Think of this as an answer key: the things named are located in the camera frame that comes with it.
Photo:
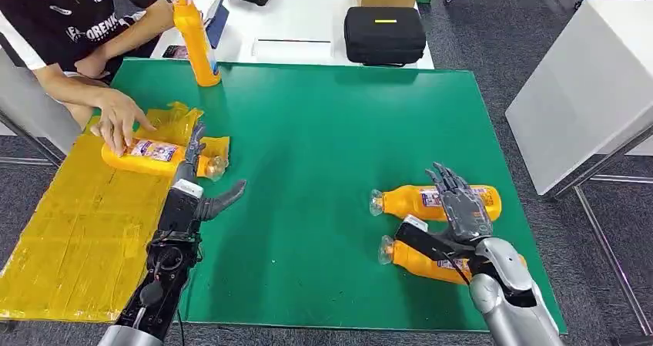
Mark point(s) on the green table mat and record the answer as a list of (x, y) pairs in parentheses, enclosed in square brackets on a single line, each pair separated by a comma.
[(316, 155)]

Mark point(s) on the person's right hand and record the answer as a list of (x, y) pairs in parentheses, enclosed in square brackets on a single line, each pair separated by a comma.
[(120, 116)]

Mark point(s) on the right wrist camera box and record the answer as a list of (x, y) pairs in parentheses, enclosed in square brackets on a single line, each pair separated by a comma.
[(423, 241)]

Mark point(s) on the yellow taped sheet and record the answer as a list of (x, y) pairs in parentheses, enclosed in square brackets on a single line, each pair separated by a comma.
[(66, 231)]

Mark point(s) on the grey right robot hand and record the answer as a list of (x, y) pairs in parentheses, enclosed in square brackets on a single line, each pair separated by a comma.
[(467, 213)]

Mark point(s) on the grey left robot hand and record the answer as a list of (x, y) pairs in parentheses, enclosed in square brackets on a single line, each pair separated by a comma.
[(194, 155)]

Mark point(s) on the person's left hand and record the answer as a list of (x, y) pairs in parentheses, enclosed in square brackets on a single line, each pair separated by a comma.
[(92, 67)]

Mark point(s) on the black zip case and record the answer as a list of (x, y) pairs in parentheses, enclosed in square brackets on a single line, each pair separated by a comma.
[(385, 36)]

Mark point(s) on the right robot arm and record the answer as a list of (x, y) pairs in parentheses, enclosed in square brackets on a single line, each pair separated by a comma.
[(505, 303)]

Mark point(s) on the white side table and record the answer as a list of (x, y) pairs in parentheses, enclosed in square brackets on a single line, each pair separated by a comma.
[(576, 88), (30, 109)]

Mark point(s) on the orange drink bottle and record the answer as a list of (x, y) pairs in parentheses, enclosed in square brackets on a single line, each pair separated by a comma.
[(413, 263), (199, 42), (148, 166), (403, 203)]

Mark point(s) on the person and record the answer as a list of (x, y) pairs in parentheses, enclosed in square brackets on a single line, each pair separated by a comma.
[(46, 12)]

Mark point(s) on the dark smartphone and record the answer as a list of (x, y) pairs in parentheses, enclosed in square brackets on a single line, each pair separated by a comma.
[(176, 51)]

